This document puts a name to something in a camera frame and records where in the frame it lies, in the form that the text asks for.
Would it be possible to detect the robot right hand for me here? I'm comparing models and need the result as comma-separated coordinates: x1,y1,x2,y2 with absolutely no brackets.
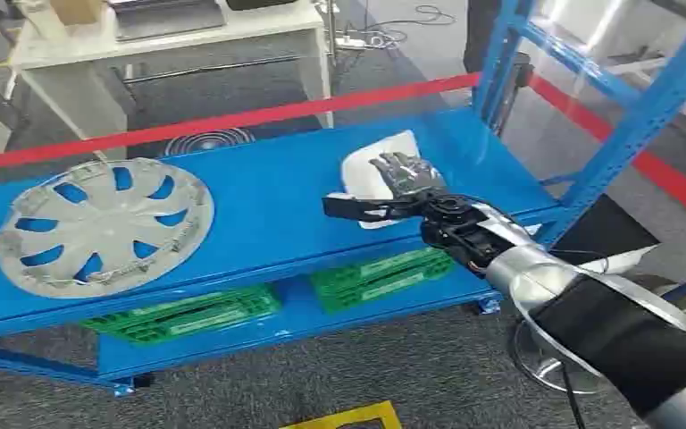
368,152,448,203

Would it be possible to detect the white plastic mirror cover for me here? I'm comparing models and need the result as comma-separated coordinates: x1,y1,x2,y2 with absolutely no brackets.
339,130,422,231

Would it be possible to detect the blue metal shelf rack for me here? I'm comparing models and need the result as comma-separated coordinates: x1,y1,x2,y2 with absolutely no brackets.
0,0,686,416

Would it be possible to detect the chrome pole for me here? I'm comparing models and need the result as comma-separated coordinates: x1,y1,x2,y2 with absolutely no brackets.
325,0,339,67

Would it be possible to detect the round ribbed black disc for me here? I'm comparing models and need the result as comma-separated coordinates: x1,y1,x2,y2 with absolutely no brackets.
162,127,256,158

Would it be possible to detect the black box with glass sides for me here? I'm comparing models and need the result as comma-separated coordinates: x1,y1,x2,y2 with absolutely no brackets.
548,194,661,280

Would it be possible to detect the black case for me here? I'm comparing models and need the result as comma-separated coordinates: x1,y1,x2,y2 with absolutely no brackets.
226,0,300,12

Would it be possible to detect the yellow tape square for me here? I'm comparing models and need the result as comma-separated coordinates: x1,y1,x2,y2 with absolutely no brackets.
279,400,404,429

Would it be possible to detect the white table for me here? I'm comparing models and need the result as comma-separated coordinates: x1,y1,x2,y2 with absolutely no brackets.
603,53,673,78

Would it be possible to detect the grey laptop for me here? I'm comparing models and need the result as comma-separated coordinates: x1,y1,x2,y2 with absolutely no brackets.
109,0,227,43

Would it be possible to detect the silver wheel hubcap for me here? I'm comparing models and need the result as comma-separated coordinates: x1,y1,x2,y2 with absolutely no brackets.
0,156,216,300

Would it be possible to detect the white desk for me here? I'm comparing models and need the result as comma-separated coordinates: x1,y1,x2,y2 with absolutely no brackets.
8,0,335,161

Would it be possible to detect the cardboard box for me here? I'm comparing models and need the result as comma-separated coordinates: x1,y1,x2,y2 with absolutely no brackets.
49,0,105,26

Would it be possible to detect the black cable tangle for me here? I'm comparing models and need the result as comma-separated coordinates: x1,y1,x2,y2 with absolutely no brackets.
342,4,457,52

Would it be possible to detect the dark belt stanchion post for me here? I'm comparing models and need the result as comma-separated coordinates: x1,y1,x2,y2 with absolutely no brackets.
493,52,535,139

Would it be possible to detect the thin black hanging cable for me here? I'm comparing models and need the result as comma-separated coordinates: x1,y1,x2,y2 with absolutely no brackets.
558,361,587,429

